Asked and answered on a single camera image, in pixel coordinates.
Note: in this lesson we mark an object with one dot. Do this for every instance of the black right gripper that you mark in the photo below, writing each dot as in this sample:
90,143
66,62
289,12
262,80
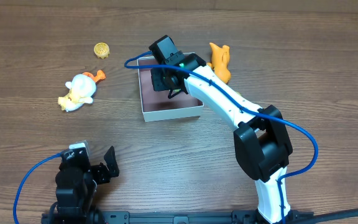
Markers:
159,79

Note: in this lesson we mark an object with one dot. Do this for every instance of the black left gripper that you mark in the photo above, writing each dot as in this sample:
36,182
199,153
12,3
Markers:
101,171

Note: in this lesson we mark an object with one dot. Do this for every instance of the white box pink interior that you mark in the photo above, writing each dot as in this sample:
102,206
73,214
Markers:
157,107

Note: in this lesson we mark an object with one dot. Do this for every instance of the orange rubber duck toy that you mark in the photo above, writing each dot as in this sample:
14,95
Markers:
219,61

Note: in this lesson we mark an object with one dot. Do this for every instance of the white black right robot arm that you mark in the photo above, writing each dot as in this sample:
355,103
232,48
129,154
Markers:
261,141

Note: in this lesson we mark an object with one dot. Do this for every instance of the white plush chicken toy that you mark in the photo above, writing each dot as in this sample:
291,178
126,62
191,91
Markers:
81,90

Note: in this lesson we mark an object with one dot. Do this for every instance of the yellow gear shaped token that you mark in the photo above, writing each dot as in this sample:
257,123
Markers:
101,50

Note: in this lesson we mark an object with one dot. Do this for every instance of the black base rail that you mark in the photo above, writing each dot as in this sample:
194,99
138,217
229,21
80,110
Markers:
236,216

